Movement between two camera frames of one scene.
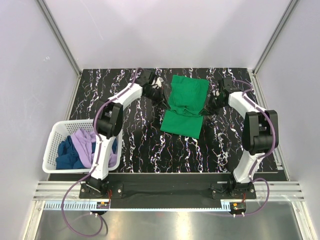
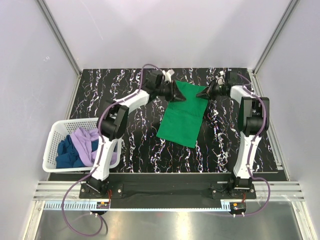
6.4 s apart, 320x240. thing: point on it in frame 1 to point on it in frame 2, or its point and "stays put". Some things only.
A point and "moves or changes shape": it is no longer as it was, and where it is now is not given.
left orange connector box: x=103 y=205 stays put
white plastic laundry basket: x=62 y=128 stays put
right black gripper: x=205 y=112 to x=207 y=95
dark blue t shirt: x=67 y=158 stays put
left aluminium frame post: x=66 y=48 stays put
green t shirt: x=188 y=98 moves or changes shape
